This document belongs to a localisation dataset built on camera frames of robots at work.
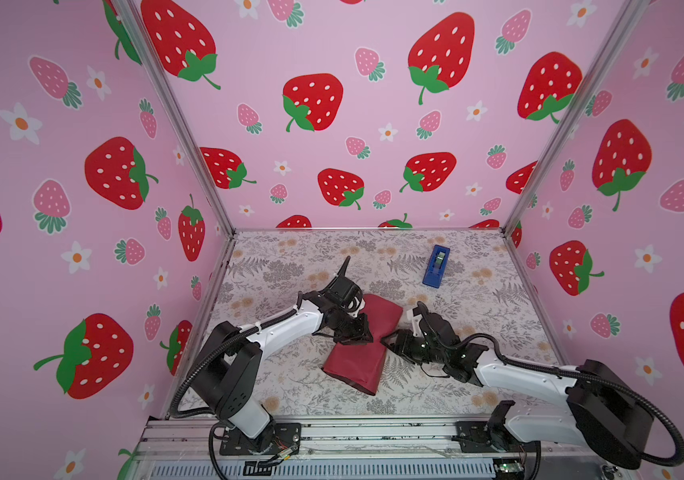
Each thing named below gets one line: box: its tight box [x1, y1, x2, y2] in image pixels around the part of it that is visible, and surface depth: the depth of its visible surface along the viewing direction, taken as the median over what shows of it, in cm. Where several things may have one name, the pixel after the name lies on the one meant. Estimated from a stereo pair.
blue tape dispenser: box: [422, 244, 451, 289], surface depth 106 cm
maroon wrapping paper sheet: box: [322, 294, 403, 396], surface depth 83 cm
